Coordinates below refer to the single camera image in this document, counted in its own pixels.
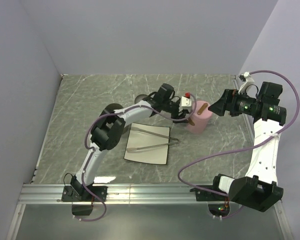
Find pink cylindrical container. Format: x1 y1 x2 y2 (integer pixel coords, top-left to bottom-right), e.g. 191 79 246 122
185 117 209 134

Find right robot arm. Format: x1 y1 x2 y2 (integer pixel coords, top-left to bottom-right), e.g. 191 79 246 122
208 82 287 212

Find white square plate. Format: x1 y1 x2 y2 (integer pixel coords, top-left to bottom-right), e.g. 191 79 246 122
123 123 170 165

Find grey round lid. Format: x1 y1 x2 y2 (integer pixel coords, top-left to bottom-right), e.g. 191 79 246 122
134 94 148 104

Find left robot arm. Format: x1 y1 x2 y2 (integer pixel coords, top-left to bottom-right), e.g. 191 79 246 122
70 83 197 201

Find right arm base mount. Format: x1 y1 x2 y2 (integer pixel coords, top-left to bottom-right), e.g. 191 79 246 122
191 184 241 202

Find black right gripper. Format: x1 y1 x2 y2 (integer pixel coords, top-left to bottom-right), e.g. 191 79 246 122
208 88 260 117

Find steel tongs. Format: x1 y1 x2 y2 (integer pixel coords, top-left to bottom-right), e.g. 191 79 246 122
126 127 180 152

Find grey cylindrical container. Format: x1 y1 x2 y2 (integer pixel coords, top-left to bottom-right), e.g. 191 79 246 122
100 103 131 135

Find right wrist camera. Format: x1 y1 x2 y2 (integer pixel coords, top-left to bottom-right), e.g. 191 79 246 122
238 71 255 94

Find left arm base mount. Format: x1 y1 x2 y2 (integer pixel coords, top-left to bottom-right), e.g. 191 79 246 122
61 185 108 202

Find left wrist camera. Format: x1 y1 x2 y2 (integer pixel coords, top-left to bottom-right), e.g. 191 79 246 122
179 92 193 111

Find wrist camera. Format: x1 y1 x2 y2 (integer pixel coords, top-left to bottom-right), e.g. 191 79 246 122
238 71 255 94
179 92 193 111

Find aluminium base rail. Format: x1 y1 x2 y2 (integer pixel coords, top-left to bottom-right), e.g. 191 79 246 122
17 183 198 205

